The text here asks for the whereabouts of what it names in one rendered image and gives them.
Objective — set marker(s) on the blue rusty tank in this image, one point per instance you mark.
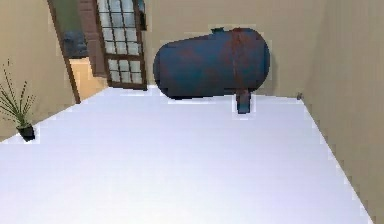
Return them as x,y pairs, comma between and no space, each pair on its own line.
206,66

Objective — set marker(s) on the brown glass-paned door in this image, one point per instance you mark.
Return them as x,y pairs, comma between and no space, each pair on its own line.
121,46

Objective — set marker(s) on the dark blue sofa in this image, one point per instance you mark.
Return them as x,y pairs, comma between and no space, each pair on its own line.
75,45

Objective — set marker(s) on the green plant in black pot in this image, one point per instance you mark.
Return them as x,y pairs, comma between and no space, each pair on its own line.
20,110

